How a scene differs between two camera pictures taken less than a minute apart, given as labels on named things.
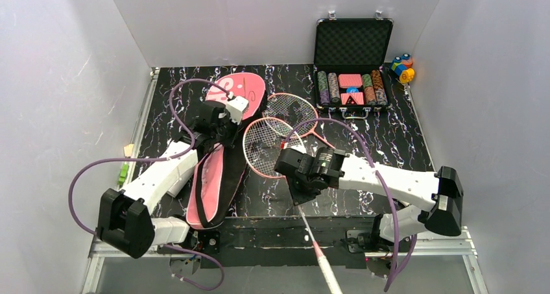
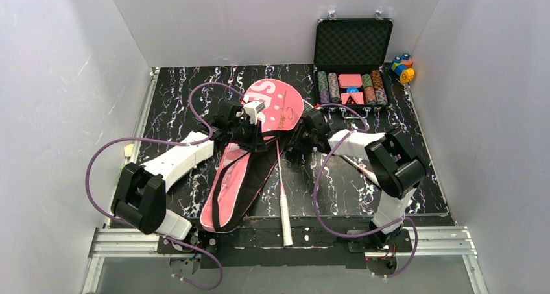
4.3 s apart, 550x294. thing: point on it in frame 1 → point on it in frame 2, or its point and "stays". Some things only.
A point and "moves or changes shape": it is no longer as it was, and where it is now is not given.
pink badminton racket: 296,111 moves or changes shape
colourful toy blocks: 402,65 stays
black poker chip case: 350,61 stays
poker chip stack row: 334,88 stays
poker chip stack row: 380,93 stays
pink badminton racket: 261,141 → 285,212
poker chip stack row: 324,97 stays
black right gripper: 298,182 → 298,139
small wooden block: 128,149 stays
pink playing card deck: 352,98 stays
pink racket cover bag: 216,170 moves or changes shape
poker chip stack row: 369,89 stays
